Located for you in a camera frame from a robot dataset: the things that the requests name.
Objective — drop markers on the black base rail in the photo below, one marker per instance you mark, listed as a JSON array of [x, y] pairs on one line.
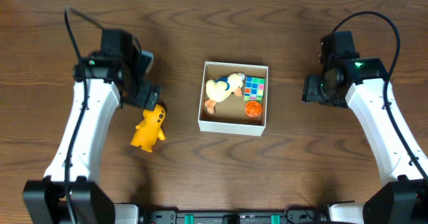
[[289, 216]]

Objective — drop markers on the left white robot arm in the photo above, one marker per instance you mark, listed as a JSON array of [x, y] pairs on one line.
[[105, 80]]

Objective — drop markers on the yellow dog figure toy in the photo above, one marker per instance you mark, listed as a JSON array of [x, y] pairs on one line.
[[149, 130]]

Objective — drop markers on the orange round disc toy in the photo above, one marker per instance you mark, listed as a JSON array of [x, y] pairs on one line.
[[253, 109]]

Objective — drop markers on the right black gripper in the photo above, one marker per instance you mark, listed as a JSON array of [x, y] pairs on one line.
[[311, 91]]

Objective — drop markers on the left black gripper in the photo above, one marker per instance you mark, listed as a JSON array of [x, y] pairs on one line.
[[147, 95]]

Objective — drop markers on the white cardboard box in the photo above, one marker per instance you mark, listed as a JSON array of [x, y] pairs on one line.
[[229, 116]]

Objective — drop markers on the multicolour puzzle cube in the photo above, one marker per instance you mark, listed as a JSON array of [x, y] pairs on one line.
[[254, 89]]

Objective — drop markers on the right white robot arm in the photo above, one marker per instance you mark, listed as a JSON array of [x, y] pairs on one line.
[[360, 84]]

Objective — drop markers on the plush yellow duck toy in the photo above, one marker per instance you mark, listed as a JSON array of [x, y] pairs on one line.
[[220, 89]]

